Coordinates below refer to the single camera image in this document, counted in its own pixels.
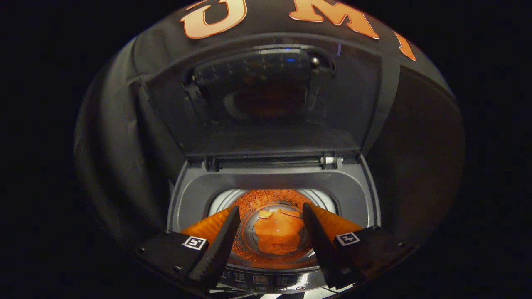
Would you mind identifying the grey washing machine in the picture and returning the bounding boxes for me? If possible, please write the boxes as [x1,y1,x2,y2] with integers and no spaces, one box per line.
[166,154,381,295]

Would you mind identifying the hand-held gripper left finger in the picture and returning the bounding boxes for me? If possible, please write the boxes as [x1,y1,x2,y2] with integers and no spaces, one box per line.
[135,205,241,291]

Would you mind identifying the dark glass washing machine lid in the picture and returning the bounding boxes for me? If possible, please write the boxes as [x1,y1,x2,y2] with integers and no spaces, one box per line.
[139,33,401,167]

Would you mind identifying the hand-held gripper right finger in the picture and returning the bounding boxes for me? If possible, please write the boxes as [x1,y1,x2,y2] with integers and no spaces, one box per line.
[302,203,416,290]

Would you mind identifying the yellow polo shirt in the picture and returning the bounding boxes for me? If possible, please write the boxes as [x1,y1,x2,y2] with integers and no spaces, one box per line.
[254,209,305,255]

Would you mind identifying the black backdrop cloth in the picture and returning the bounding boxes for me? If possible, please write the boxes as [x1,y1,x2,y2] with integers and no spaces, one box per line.
[74,0,466,258]

